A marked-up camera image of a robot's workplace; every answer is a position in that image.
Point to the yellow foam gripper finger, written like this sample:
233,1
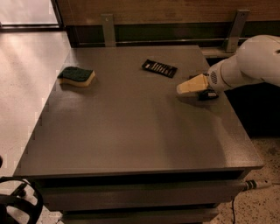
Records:
195,84

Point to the dark blue rxbar wrapper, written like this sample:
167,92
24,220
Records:
207,94

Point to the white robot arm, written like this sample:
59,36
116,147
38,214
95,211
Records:
257,60

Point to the green and yellow sponge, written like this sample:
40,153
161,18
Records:
76,76

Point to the grey drawer cabinet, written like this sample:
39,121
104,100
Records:
129,150

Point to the black office chair base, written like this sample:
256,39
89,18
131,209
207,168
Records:
16,199

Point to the right metal wall bracket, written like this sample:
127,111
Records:
231,42

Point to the metal wall bracket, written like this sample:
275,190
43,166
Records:
108,27
231,42

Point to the left metal wall bracket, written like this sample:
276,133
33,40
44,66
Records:
108,27

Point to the white drawer handle knob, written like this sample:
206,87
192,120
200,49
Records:
256,184

